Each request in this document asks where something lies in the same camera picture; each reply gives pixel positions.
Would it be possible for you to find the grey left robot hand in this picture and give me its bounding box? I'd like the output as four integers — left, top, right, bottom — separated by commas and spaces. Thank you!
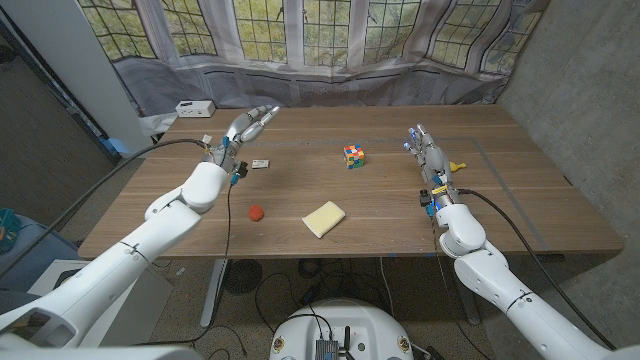
207, 104, 281, 184

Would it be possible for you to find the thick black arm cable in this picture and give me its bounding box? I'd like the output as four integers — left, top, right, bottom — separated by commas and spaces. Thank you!
457, 188, 619, 351
0, 138, 209, 279

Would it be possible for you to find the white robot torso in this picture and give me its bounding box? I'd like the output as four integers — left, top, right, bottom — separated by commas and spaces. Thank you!
269, 298, 415, 360

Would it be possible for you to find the white upright panel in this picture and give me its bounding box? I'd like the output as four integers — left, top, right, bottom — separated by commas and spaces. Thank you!
0, 0, 154, 159

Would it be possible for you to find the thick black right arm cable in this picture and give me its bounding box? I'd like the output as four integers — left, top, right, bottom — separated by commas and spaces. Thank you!
457, 188, 619, 351

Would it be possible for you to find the white table leg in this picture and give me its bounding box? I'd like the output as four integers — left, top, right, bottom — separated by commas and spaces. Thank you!
200, 258, 230, 329

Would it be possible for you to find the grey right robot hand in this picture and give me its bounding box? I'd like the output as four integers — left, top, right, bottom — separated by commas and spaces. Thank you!
403, 123, 459, 204

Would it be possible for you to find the grey table leg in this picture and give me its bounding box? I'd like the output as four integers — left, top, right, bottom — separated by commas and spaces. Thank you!
447, 255, 482, 326

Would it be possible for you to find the round black fan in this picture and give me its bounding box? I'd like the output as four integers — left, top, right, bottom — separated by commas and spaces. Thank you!
223, 258, 264, 296

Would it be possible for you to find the blue upholstered seat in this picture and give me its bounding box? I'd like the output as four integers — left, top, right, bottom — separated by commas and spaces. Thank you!
0, 207, 81, 294

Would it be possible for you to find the thin black left wrist cable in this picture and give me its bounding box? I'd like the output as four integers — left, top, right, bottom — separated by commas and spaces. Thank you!
134, 182, 236, 346

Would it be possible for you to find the black and yellow device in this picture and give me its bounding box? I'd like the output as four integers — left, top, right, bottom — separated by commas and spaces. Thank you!
52, 268, 85, 291

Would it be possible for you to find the grey electronics box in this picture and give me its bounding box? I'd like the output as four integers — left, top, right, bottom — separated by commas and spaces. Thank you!
314, 338, 340, 360

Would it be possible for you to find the printed window backdrop cloth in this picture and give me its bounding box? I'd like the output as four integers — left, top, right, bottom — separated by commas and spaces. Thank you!
77, 0, 551, 119

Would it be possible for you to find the white power box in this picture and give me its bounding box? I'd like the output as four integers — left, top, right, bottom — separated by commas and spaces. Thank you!
175, 100, 217, 119

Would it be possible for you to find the multicoloured puzzle cube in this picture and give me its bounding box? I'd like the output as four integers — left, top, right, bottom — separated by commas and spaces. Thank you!
343, 144, 366, 170

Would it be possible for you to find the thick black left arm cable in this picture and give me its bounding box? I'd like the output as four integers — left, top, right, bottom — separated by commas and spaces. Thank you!
0, 138, 209, 279

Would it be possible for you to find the yellow sponge block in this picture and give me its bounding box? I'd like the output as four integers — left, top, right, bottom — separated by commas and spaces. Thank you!
301, 200, 347, 240

